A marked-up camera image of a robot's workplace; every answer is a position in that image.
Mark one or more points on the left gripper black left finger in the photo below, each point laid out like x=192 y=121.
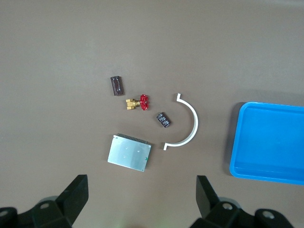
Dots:
x=71 y=199

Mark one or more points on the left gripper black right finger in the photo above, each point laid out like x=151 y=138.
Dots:
x=207 y=200

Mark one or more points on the dark brown capacitor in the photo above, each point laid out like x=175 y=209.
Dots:
x=117 y=86

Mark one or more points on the silver metal power supply box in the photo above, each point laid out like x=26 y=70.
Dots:
x=129 y=153

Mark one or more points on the blue plastic tray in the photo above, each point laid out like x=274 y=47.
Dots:
x=268 y=142

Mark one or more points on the small black electronic module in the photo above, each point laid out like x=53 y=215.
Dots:
x=163 y=120

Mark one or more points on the brass valve red handwheel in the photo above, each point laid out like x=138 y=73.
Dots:
x=144 y=102

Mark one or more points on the brown table cover sheet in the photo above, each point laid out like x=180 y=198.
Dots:
x=71 y=47

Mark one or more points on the white curved plastic bracket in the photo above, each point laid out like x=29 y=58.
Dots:
x=196 y=122

